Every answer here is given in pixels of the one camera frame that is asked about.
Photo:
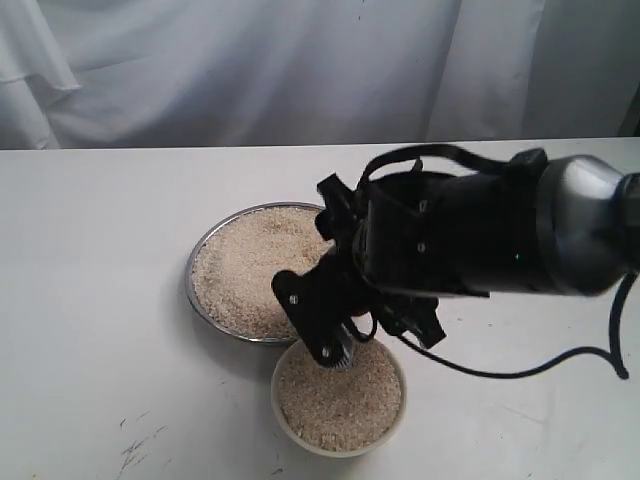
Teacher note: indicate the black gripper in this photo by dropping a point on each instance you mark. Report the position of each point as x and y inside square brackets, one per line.
[338, 222]

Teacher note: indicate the white backdrop cloth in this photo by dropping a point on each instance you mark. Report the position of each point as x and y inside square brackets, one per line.
[125, 74]

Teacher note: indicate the white bowl of rice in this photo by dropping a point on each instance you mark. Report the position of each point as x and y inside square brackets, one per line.
[339, 414]

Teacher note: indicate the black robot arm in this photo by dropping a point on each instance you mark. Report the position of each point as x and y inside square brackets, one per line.
[435, 220]

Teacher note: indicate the steel plate of rice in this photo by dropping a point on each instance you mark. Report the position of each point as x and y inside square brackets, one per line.
[229, 271]

